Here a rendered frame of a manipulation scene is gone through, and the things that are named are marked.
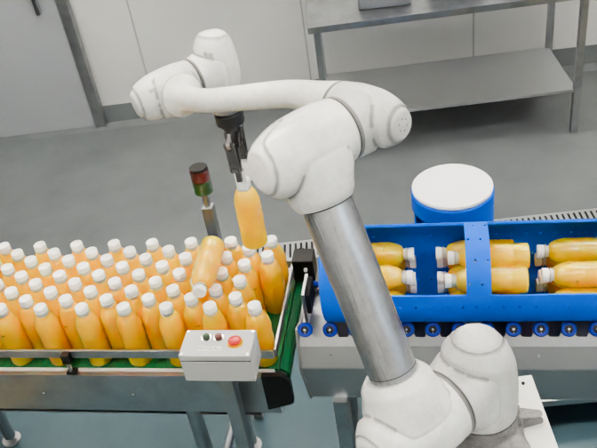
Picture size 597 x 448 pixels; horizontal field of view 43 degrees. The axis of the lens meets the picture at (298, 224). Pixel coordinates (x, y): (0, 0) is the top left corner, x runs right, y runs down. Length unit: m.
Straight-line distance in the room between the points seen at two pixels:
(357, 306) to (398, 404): 0.21
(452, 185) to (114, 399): 1.33
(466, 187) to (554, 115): 2.61
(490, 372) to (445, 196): 1.14
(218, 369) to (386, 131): 0.96
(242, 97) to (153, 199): 3.20
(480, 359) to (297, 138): 0.60
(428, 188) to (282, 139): 1.41
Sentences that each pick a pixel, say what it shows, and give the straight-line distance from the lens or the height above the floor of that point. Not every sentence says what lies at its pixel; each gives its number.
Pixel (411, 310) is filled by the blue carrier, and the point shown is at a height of 1.07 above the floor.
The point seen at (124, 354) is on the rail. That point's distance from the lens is 2.39.
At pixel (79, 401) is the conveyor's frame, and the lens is 2.59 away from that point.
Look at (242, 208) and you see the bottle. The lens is 2.12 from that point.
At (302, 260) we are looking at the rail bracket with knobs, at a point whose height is 1.00.
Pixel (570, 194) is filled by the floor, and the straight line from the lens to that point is 4.51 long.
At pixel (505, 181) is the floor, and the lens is 4.59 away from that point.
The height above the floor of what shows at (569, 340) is 0.93.
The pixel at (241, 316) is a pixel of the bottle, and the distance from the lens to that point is 2.24.
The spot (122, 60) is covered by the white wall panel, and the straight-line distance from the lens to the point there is 5.64.
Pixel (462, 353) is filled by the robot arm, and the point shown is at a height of 1.39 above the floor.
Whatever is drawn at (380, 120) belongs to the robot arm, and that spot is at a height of 1.87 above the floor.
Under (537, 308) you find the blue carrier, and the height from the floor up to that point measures 1.08.
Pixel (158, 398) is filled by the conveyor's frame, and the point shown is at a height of 0.79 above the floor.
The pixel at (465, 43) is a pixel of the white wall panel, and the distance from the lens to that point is 5.59.
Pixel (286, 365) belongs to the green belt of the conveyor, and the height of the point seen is 0.89.
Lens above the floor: 2.56
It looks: 36 degrees down
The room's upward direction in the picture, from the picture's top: 9 degrees counter-clockwise
